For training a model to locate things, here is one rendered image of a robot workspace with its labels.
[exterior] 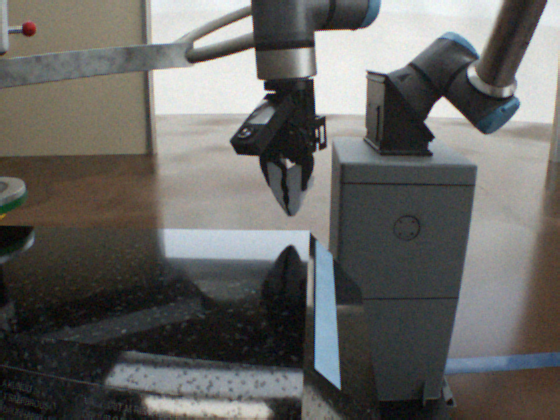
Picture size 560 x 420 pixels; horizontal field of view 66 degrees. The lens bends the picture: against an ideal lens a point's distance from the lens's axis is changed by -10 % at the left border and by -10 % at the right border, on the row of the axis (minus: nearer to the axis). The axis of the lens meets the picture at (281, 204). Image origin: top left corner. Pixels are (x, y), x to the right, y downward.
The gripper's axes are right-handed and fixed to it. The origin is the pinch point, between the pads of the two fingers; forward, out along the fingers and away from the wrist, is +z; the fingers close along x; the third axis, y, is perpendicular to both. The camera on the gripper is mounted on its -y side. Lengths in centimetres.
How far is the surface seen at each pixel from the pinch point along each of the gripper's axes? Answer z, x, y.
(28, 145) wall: 71, 523, 221
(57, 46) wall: -43, 471, 256
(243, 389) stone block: 3.9, -14.9, -32.9
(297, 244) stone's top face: 3.7, -3.6, -3.7
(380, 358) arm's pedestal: 75, 6, 58
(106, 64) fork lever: -24.7, 34.8, -3.6
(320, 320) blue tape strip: 4.7, -15.3, -18.5
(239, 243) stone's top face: 3.0, 4.0, -8.1
